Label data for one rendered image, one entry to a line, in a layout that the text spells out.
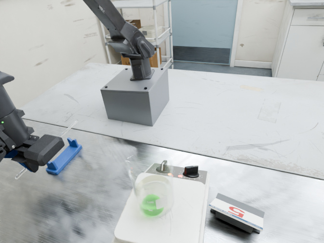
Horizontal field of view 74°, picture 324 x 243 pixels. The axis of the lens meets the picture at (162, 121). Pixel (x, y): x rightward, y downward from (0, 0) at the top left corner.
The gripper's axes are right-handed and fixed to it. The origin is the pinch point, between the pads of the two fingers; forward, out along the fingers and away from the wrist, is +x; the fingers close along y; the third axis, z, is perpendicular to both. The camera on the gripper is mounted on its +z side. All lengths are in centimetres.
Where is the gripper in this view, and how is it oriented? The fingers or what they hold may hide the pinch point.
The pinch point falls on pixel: (27, 159)
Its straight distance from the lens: 53.8
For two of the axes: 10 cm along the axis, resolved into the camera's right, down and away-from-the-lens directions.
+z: -3.4, 5.9, -7.3
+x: 0.7, 7.9, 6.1
